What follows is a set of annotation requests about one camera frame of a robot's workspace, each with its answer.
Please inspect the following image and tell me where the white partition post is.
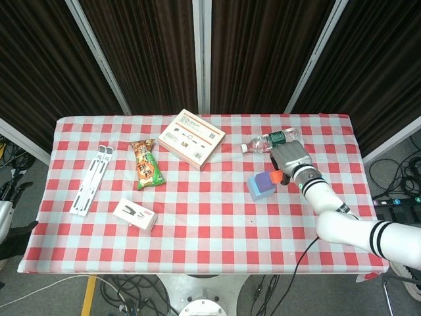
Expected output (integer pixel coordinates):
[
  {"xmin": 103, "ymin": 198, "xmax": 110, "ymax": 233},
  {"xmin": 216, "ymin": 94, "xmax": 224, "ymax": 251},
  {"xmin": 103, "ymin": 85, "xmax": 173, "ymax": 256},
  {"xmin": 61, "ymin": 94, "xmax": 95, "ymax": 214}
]
[
  {"xmin": 283, "ymin": 0, "xmax": 349, "ymax": 115},
  {"xmin": 361, "ymin": 115, "xmax": 421, "ymax": 165},
  {"xmin": 64, "ymin": 0, "xmax": 132, "ymax": 115},
  {"xmin": 0, "ymin": 117, "xmax": 52, "ymax": 165},
  {"xmin": 192, "ymin": 0, "xmax": 213, "ymax": 115}
]

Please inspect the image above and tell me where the black floor cable bundle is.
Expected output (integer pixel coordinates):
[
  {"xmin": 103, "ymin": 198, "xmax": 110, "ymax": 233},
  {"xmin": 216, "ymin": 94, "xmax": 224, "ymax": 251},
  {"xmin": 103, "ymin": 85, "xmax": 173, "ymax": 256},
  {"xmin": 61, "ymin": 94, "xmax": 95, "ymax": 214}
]
[
  {"xmin": 98, "ymin": 275, "xmax": 180, "ymax": 316},
  {"xmin": 368, "ymin": 136, "xmax": 421, "ymax": 200},
  {"xmin": 0, "ymin": 134, "xmax": 37, "ymax": 180}
]

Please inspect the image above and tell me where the large light blue cube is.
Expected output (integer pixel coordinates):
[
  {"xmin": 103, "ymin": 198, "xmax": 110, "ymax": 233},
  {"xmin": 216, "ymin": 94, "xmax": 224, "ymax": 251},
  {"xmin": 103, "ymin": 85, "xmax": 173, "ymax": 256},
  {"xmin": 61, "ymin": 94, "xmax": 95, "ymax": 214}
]
[{"xmin": 247, "ymin": 173, "xmax": 276, "ymax": 202}]

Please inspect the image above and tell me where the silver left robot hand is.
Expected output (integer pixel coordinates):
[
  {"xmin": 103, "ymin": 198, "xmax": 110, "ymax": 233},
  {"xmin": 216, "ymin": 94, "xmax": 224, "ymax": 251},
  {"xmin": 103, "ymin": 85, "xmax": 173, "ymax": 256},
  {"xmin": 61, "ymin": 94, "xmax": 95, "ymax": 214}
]
[{"xmin": 0, "ymin": 176, "xmax": 39, "ymax": 244}]

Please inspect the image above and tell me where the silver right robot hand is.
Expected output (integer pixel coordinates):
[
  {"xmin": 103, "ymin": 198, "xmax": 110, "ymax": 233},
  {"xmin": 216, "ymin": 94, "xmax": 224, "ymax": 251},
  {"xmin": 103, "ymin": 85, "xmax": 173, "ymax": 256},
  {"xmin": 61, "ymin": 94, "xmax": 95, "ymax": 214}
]
[{"xmin": 269, "ymin": 140, "xmax": 312, "ymax": 186}]

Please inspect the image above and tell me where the flat white orange product box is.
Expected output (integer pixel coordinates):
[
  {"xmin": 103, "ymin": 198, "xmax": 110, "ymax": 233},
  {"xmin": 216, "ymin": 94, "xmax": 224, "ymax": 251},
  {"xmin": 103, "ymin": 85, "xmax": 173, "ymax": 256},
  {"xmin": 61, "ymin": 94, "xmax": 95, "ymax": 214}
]
[{"xmin": 157, "ymin": 109, "xmax": 227, "ymax": 171}]

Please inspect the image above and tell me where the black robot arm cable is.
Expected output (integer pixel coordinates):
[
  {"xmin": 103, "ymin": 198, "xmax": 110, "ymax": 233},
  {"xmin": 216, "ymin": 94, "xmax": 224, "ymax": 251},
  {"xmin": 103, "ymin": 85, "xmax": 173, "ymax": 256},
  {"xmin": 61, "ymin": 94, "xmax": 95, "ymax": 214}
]
[{"xmin": 284, "ymin": 236, "xmax": 322, "ymax": 316}]

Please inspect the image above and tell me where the clear water bottle green label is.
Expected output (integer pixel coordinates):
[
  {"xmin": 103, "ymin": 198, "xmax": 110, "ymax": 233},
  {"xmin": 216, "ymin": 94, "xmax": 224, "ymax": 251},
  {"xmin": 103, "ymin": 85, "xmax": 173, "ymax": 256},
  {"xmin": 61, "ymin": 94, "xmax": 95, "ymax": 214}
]
[{"xmin": 241, "ymin": 127, "xmax": 302, "ymax": 154}]

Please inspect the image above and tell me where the white folding laptop stand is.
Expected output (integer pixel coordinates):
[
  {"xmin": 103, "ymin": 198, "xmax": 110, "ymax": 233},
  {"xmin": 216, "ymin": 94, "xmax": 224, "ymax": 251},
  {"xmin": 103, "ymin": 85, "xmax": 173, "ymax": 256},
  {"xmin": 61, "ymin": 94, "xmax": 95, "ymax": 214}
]
[{"xmin": 69, "ymin": 144, "xmax": 114, "ymax": 218}]

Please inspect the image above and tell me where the green orange snack bag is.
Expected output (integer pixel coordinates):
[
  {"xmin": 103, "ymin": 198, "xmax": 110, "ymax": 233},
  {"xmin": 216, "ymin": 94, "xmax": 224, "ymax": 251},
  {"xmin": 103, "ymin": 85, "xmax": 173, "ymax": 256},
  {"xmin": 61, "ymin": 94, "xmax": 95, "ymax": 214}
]
[{"xmin": 129, "ymin": 138, "xmax": 165, "ymax": 191}]

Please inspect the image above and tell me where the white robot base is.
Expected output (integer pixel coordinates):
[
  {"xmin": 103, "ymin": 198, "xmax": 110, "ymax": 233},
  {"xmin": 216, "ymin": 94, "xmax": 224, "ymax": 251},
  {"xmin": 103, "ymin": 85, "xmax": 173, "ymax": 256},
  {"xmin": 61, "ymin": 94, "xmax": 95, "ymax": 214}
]
[{"xmin": 157, "ymin": 273, "xmax": 251, "ymax": 316}]

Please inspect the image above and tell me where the red white checkered tablecloth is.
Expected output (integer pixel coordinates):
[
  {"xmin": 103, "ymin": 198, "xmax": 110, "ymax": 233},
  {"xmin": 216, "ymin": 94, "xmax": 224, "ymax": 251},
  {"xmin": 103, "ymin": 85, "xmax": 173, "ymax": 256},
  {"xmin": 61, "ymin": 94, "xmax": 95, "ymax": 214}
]
[{"xmin": 16, "ymin": 113, "xmax": 389, "ymax": 275}]

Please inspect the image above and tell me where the medium purple cube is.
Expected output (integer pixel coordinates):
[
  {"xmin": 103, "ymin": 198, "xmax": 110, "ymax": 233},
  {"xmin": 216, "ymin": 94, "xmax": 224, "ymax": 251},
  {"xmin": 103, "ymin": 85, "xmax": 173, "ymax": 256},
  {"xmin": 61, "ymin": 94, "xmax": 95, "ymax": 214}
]
[{"xmin": 255, "ymin": 171, "xmax": 274, "ymax": 192}]

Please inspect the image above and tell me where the white floor cable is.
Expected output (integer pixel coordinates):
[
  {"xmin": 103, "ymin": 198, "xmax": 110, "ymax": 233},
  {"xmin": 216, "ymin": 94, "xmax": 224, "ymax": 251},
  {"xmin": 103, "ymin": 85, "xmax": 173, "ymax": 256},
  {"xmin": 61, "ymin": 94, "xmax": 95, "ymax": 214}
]
[{"xmin": 0, "ymin": 275, "xmax": 129, "ymax": 313}]

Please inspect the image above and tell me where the white stapler box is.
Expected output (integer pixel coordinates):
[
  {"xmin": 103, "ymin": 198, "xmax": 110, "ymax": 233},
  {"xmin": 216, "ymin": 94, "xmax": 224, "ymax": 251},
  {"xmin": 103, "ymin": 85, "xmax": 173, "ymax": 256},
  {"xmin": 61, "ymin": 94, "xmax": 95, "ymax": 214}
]
[{"xmin": 112, "ymin": 197, "xmax": 159, "ymax": 234}]

